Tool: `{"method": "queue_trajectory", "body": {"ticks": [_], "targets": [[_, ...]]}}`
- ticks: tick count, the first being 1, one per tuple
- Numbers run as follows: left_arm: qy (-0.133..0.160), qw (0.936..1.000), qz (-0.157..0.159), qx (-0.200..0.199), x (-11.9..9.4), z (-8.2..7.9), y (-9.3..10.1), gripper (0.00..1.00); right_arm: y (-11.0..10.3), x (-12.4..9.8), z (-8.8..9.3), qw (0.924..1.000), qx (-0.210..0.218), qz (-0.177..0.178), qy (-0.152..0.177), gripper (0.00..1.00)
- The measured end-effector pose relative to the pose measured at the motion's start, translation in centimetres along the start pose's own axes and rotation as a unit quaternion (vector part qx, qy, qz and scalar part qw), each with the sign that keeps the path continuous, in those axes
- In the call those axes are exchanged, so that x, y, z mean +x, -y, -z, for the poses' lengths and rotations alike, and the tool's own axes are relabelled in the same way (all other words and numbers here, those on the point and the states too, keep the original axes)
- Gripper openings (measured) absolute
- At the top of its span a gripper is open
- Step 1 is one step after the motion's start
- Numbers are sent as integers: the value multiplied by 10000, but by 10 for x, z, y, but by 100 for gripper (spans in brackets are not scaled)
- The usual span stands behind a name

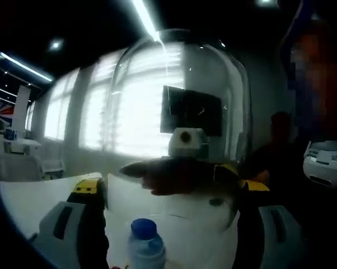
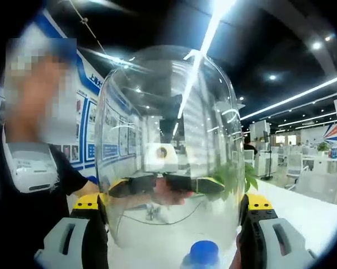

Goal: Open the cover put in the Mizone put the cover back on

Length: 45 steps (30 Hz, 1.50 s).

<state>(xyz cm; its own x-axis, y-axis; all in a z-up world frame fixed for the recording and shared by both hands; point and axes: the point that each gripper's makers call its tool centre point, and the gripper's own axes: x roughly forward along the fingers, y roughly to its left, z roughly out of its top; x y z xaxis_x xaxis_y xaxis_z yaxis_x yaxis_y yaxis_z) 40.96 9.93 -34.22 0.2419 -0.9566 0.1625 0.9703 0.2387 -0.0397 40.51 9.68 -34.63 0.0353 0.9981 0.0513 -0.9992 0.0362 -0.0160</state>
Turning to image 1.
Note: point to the white chair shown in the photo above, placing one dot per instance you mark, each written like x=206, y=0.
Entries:
x=17, y=168

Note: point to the white desk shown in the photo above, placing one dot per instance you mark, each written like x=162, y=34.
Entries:
x=20, y=144

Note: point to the person's torso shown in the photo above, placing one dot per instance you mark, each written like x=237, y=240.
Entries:
x=283, y=162

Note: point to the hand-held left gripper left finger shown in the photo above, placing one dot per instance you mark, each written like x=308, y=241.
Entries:
x=73, y=232

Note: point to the person's left hand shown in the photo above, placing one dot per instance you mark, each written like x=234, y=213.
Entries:
x=120, y=267

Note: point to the red blue wall graphic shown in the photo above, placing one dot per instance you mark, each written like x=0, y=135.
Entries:
x=6, y=115

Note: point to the white VR headset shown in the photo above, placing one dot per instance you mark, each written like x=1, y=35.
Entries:
x=325, y=159

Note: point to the clear glass dome cover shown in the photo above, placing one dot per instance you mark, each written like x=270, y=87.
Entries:
x=146, y=112

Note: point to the black wall monitor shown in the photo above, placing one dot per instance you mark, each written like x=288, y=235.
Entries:
x=191, y=112

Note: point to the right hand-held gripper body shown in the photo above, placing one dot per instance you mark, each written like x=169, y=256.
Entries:
x=188, y=147

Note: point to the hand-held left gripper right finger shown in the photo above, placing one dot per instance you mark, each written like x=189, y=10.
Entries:
x=269, y=238

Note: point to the blue drink bottle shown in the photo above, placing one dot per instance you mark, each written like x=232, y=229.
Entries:
x=146, y=246

